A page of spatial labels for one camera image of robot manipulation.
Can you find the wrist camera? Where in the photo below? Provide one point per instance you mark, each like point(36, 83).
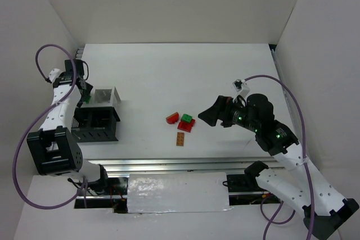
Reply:
point(53, 75)
point(242, 90)

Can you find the white slatted container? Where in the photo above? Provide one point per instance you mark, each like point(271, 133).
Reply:
point(103, 97)

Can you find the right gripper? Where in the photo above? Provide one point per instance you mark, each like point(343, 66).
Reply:
point(225, 113)

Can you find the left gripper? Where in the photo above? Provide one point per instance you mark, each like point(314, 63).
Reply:
point(85, 89)

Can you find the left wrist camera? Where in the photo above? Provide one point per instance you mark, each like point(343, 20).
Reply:
point(53, 75)

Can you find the aluminium frame rail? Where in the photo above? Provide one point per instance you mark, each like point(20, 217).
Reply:
point(228, 165)

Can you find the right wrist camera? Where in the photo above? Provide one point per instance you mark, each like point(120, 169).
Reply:
point(242, 90)

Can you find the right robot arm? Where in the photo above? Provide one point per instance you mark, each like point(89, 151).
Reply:
point(322, 208)

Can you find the silver tape sheet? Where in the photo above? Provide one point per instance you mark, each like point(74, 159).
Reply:
point(178, 192)

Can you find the red curved lego brick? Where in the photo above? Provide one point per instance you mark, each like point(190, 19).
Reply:
point(173, 118)

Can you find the black slatted container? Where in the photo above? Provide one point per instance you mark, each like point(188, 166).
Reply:
point(95, 124)

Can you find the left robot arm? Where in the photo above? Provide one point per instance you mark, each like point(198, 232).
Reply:
point(53, 147)

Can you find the orange flat lego plate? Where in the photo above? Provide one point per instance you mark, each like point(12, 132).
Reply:
point(180, 139)

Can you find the green square lego brick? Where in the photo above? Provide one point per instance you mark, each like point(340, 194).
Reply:
point(186, 118)

